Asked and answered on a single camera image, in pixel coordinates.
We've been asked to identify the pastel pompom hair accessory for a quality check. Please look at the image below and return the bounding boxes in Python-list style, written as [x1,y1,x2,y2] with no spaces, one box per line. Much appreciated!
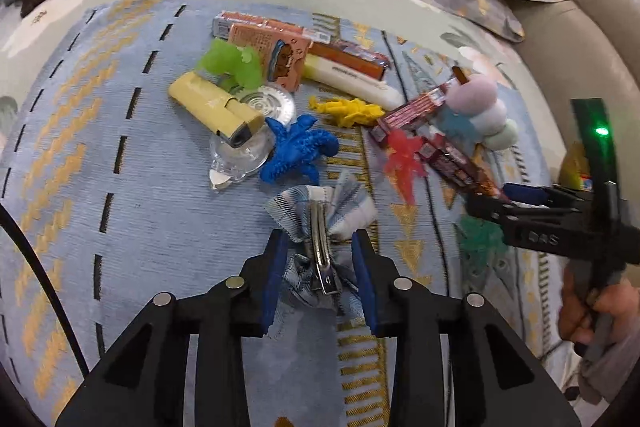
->
[445,67,518,150]

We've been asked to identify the beige sofa backrest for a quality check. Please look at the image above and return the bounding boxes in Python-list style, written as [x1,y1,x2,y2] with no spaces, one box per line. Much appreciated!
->
[511,0,639,195]

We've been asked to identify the black cable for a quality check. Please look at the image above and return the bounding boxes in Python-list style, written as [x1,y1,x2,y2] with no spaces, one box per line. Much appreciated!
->
[0,204,90,377]

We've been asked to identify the yellow plastic toy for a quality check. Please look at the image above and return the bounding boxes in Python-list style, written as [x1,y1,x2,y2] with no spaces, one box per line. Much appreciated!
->
[308,96,386,129]

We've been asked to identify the dark red snack wrapper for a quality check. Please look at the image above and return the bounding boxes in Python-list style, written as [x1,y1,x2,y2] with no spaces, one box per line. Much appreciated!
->
[418,133,504,198]

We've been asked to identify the plaid bow hair clip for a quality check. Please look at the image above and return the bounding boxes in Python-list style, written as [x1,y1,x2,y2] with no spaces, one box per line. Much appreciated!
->
[266,170,378,317]

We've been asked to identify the red snack wrapper bar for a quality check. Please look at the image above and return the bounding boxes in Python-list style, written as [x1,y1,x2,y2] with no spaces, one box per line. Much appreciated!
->
[370,87,447,145]

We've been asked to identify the woven basket of items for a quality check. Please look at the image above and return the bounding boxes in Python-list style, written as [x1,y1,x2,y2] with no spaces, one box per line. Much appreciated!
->
[558,142,592,192]

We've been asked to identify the white tube yellow cap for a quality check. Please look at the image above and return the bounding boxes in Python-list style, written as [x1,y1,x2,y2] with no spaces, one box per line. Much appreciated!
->
[304,54,405,110]

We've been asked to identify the person's right hand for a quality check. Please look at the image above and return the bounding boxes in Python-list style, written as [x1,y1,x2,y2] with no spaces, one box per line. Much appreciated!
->
[558,268,639,345]

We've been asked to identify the red plastic toy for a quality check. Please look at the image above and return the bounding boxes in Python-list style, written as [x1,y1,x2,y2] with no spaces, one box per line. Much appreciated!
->
[384,129,427,205]

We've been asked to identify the green plastic toy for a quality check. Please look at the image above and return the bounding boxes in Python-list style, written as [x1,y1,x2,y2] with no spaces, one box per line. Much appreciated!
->
[198,38,264,90]

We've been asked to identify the yellow rectangular box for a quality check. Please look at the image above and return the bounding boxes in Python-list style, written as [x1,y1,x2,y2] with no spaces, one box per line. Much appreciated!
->
[168,72,265,148]

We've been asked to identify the blue plastic octopus toy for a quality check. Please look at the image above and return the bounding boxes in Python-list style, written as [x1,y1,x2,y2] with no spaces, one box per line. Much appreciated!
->
[259,114,340,185]

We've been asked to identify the white orange long box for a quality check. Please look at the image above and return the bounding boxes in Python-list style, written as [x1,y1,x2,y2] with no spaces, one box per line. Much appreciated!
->
[212,11,332,44]

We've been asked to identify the blue patterned mat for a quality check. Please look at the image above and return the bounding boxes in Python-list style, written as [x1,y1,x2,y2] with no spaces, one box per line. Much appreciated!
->
[1,0,565,426]

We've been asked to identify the orange printed carton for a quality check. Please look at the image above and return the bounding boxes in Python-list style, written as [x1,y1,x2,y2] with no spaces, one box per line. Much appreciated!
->
[229,23,311,93]

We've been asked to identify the teal plastic toy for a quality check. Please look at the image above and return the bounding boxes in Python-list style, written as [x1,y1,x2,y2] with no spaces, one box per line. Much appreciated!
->
[456,215,508,268]

